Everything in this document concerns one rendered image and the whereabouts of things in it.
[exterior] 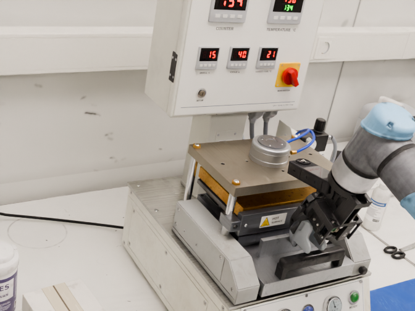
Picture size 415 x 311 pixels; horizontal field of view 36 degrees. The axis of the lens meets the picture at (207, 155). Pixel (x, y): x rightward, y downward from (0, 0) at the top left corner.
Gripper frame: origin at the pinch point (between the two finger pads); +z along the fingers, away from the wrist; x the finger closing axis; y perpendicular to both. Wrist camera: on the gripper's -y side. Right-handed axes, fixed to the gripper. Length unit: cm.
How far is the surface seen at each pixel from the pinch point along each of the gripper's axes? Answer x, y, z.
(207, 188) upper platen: -10.2, -17.3, 3.7
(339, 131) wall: 80, -63, 41
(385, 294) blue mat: 37.7, 5.7, 24.9
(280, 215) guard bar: -2.7, -4.1, -2.8
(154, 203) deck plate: -15.2, -25.1, 17.0
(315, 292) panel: 2.2, 9.3, 5.6
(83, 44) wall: -22, -65, 5
